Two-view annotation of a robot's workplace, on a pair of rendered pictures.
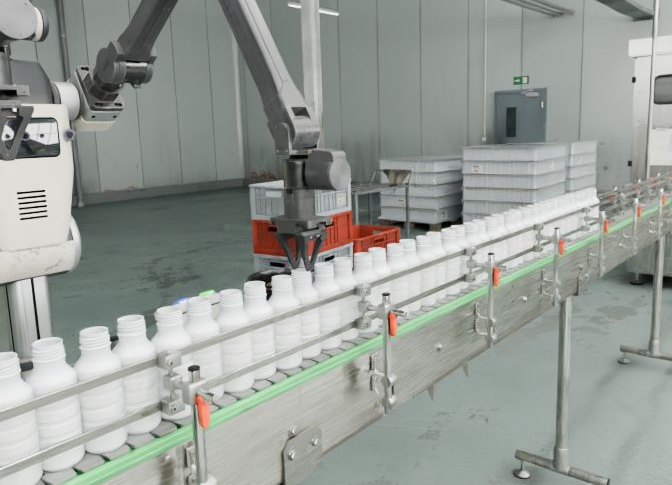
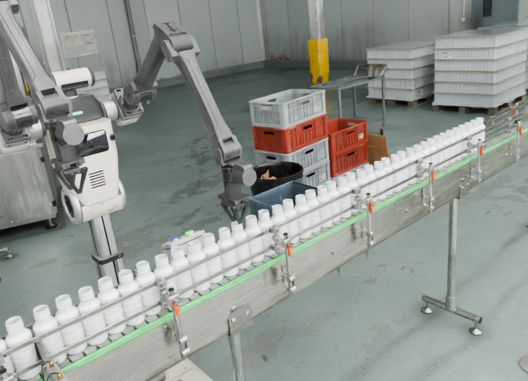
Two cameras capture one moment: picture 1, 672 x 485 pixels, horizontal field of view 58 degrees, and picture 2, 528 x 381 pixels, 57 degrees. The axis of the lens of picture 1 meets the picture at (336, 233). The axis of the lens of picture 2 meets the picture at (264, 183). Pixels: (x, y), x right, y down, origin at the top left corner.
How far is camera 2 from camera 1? 0.64 m
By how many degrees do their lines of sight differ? 15
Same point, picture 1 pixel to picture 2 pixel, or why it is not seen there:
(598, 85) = not seen: outside the picture
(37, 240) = (102, 197)
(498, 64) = not seen: outside the picture
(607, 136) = not seen: outside the picture
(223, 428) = (192, 310)
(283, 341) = (226, 262)
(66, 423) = (115, 314)
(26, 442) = (99, 324)
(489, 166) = (456, 53)
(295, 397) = (233, 291)
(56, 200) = (109, 174)
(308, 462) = (243, 322)
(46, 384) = (105, 299)
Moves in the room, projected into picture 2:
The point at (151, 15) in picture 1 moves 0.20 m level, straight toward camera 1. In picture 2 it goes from (149, 71) to (142, 78)
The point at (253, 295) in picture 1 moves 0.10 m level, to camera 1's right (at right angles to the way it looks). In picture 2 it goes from (207, 242) to (237, 241)
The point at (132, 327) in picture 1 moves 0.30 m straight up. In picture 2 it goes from (142, 269) to (122, 171)
